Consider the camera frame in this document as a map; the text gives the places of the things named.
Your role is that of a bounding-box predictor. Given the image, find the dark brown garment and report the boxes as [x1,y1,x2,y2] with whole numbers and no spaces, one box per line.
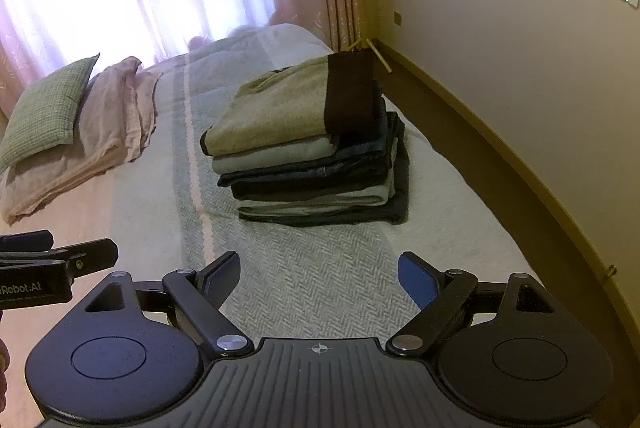
[230,180,393,203]

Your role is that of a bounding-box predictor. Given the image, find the grey pink striped bedspread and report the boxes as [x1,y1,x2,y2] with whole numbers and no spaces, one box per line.
[0,22,546,359]

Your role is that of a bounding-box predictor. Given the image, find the wooden baseboard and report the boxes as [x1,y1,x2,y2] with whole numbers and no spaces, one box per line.
[372,38,640,334]

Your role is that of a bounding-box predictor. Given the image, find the green checked pillow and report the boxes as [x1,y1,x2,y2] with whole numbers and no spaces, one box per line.
[0,52,101,171]

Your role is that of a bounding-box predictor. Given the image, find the person's left hand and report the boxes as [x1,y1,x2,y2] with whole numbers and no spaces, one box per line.
[0,340,10,409]

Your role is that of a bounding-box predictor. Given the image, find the grey sweater with brown band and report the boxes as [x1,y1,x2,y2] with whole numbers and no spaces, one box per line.
[201,50,386,156]

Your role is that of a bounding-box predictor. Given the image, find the black jacket with olive lining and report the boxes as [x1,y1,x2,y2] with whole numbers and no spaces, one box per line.
[237,113,412,229]

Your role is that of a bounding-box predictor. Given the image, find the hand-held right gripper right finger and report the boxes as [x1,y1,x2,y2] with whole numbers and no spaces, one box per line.
[386,250,558,356]

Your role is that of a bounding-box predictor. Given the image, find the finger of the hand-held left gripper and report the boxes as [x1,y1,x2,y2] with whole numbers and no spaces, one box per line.
[0,230,54,253]
[0,238,119,281]

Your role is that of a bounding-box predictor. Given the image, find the folded pink blanket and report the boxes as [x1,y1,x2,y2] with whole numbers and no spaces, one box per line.
[0,56,163,225]

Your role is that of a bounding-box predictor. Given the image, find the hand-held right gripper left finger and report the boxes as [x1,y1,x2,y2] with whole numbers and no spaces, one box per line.
[82,250,253,356]

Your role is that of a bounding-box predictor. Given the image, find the light grey garment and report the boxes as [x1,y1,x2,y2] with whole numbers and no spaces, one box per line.
[212,140,346,176]

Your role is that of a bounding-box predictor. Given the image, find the yellow wooden pole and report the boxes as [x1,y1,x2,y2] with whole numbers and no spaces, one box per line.
[347,36,394,73]

